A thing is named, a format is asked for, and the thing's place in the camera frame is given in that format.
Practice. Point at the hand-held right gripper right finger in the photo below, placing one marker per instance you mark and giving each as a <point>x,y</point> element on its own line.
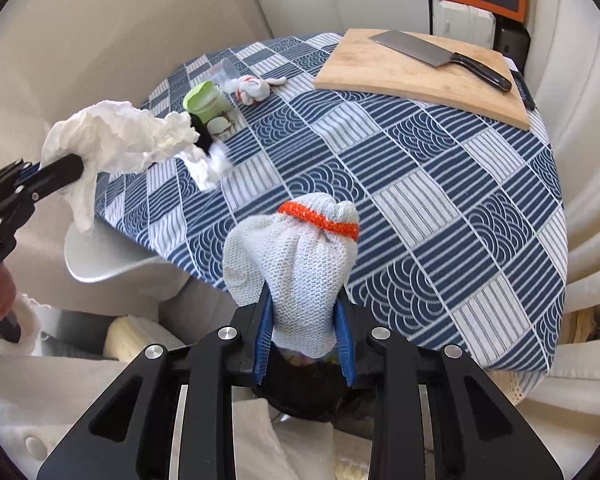
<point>344,345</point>

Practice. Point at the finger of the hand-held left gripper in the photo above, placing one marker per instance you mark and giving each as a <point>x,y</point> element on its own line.
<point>60,172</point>

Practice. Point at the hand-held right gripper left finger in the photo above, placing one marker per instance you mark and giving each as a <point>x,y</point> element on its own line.
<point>261,345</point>

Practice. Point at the large white tissue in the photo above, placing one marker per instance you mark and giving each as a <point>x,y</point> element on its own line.
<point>115,135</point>

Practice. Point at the white knitted glove orange band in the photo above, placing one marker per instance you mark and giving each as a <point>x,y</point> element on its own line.
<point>295,270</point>

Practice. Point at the white chair seat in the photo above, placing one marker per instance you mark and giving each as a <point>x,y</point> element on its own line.
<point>100,257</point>

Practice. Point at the small crumpled white tissue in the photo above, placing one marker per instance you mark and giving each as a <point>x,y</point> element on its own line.
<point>205,167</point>

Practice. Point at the small black object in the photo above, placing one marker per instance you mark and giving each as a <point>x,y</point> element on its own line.
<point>201,132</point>

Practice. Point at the blue patterned tablecloth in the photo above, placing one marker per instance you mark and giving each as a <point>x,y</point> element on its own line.
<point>405,200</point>

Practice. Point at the green plastic cup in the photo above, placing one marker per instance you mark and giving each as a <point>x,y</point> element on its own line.
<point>205,99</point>

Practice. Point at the clear plastic cup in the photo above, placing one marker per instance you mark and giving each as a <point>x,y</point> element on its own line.
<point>225,72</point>

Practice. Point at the crumpled white glove orange marks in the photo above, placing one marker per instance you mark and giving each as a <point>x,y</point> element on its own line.
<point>252,90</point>

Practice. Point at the wooden cutting board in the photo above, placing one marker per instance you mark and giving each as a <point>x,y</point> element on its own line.
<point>410,75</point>

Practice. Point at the black flat bar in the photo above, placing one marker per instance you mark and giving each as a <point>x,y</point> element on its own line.
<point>524,91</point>

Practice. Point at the white ribbed box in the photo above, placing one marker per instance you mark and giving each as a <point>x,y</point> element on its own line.
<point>467,25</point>

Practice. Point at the black appliance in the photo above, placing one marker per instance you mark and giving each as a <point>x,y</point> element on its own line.
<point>512,35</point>

